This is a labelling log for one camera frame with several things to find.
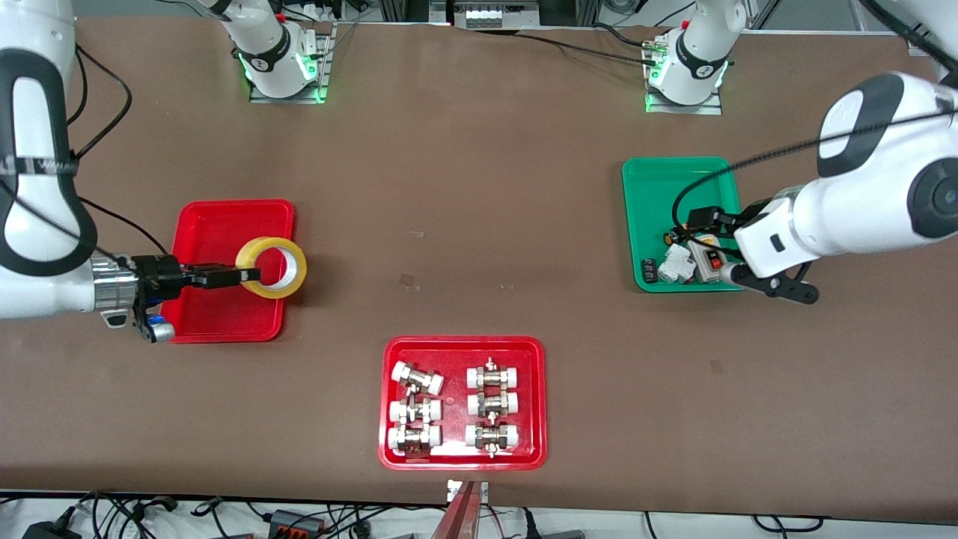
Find short black table cable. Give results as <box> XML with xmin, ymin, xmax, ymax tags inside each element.
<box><xmin>591</xmin><ymin>24</ymin><xmax>661</xmax><ymax>48</ymax></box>

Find empty red plastic tray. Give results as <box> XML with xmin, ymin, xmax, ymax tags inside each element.
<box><xmin>156</xmin><ymin>198</ymin><xmax>295</xmax><ymax>344</ymax></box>

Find red tray holding fittings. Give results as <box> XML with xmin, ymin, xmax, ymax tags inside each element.
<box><xmin>379</xmin><ymin>335</ymin><xmax>548</xmax><ymax>471</ymax></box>

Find small metal bracket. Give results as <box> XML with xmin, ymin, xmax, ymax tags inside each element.
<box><xmin>447</xmin><ymin>479</ymin><xmax>489</xmax><ymax>504</ymax></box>

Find green plastic tray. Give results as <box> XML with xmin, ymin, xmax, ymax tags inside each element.
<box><xmin>622</xmin><ymin>156</ymin><xmax>754</xmax><ymax>293</ymax></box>

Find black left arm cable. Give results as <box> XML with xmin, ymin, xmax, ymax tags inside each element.
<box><xmin>671</xmin><ymin>0</ymin><xmax>958</xmax><ymax>248</ymax></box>

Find red metal bar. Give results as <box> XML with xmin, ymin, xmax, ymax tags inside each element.
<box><xmin>430</xmin><ymin>481</ymin><xmax>482</xmax><ymax>539</ymax></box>

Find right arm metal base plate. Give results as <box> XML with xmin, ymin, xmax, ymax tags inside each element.
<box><xmin>249</xmin><ymin>22</ymin><xmax>332</xmax><ymax>104</ymax></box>

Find metal pipe fitting white caps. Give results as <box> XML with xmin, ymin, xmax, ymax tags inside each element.
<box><xmin>465</xmin><ymin>422</ymin><xmax>519</xmax><ymax>457</ymax></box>
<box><xmin>391</xmin><ymin>361</ymin><xmax>445</xmax><ymax>396</ymax></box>
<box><xmin>387</xmin><ymin>424</ymin><xmax>442</xmax><ymax>456</ymax></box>
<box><xmin>388</xmin><ymin>397</ymin><xmax>442</xmax><ymax>425</ymax></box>
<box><xmin>466</xmin><ymin>358</ymin><xmax>521</xmax><ymax>390</ymax></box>
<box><xmin>467</xmin><ymin>391</ymin><xmax>519</xmax><ymax>418</ymax></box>

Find black power adapter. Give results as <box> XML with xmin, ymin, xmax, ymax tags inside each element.
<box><xmin>21</xmin><ymin>520</ymin><xmax>83</xmax><ymax>539</ymax></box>

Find white power strip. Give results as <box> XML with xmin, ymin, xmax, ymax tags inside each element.
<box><xmin>464</xmin><ymin>0</ymin><xmax>540</xmax><ymax>29</ymax></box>

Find grey push-button switch box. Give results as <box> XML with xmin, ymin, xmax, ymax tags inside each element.
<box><xmin>689</xmin><ymin>238</ymin><xmax>730</xmax><ymax>283</ymax></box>

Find yellow packing tape roll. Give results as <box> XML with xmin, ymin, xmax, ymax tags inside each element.
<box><xmin>235</xmin><ymin>237</ymin><xmax>308</xmax><ymax>300</ymax></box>

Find long black table cable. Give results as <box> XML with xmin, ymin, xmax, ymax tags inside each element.
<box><xmin>515</xmin><ymin>32</ymin><xmax>653</xmax><ymax>67</ymax></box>

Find white circuit breaker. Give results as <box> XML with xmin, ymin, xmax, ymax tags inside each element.
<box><xmin>657</xmin><ymin>244</ymin><xmax>697</xmax><ymax>285</ymax></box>

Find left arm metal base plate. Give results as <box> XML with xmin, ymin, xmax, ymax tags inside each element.
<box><xmin>645</xmin><ymin>30</ymin><xmax>724</xmax><ymax>115</ymax></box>

